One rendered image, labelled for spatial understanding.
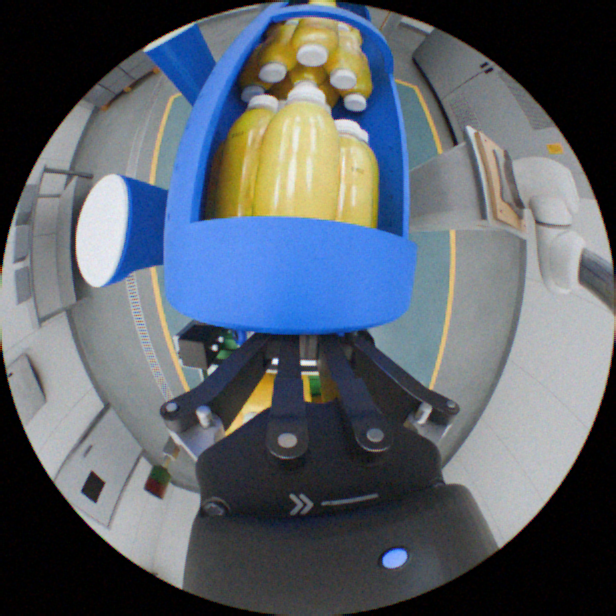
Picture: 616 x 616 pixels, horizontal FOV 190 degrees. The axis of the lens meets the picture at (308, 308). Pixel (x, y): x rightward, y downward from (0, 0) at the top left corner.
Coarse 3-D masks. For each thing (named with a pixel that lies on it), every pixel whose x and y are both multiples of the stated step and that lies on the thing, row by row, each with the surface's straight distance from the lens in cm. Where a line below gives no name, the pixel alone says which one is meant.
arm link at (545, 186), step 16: (528, 160) 69; (544, 160) 68; (528, 176) 66; (544, 176) 64; (560, 176) 65; (528, 192) 66; (544, 192) 65; (560, 192) 64; (576, 192) 67; (528, 208) 73; (544, 208) 65; (560, 208) 65; (576, 208) 68; (560, 224) 66
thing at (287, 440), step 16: (288, 336) 13; (288, 352) 11; (288, 368) 10; (288, 384) 8; (272, 400) 7; (288, 400) 7; (304, 400) 7; (272, 416) 7; (288, 416) 7; (304, 416) 7; (272, 432) 6; (288, 432) 6; (304, 432) 6; (272, 448) 6; (288, 448) 6; (304, 448) 6; (288, 464) 6
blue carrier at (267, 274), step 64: (384, 64) 43; (192, 128) 18; (384, 128) 37; (192, 192) 14; (384, 192) 32; (192, 256) 13; (256, 256) 10; (320, 256) 10; (384, 256) 12; (256, 320) 11; (320, 320) 11; (384, 320) 14
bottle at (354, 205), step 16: (352, 144) 24; (352, 160) 22; (368, 160) 24; (352, 176) 21; (368, 176) 23; (352, 192) 21; (368, 192) 22; (336, 208) 20; (352, 208) 20; (368, 208) 22; (368, 224) 22
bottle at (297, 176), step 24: (288, 120) 18; (312, 120) 18; (264, 144) 18; (288, 144) 16; (312, 144) 16; (336, 144) 19; (264, 168) 16; (288, 168) 15; (312, 168) 15; (336, 168) 18; (264, 192) 16; (288, 192) 15; (312, 192) 15; (336, 192) 17; (288, 216) 14; (312, 216) 14
